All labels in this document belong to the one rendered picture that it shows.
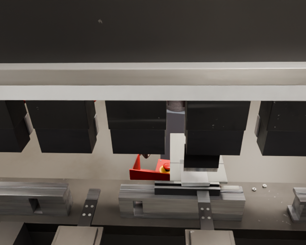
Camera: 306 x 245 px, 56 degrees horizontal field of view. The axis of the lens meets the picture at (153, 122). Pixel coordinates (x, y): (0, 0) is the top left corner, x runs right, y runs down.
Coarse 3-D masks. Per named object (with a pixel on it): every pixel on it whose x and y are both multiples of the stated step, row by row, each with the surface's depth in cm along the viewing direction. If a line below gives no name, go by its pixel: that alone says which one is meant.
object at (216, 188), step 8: (160, 184) 90; (168, 184) 90; (176, 184) 90; (216, 184) 89; (160, 192) 90; (168, 192) 89; (176, 192) 89; (184, 192) 89; (192, 192) 89; (216, 192) 88
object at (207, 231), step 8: (200, 192) 86; (208, 192) 86; (200, 200) 83; (208, 200) 83; (200, 208) 81; (208, 208) 81; (200, 216) 78; (208, 216) 78; (200, 224) 76; (208, 224) 76; (192, 232) 71; (200, 232) 71; (208, 232) 71; (216, 232) 71; (224, 232) 70; (232, 232) 72; (192, 240) 69; (200, 240) 69; (208, 240) 69; (216, 240) 69; (224, 240) 69; (232, 240) 70
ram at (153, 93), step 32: (0, 96) 71; (32, 96) 71; (64, 96) 70; (96, 96) 70; (128, 96) 69; (160, 96) 69; (192, 96) 68; (224, 96) 68; (256, 96) 67; (288, 96) 67
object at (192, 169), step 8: (184, 144) 82; (184, 152) 81; (184, 160) 83; (192, 160) 83; (200, 160) 82; (208, 160) 82; (216, 160) 82; (184, 168) 86; (192, 168) 85; (200, 168) 85; (208, 168) 85; (216, 168) 85
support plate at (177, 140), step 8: (176, 136) 111; (184, 136) 111; (176, 144) 107; (176, 152) 103; (176, 160) 99; (176, 168) 96; (176, 176) 92; (208, 176) 92; (216, 176) 92; (224, 176) 92
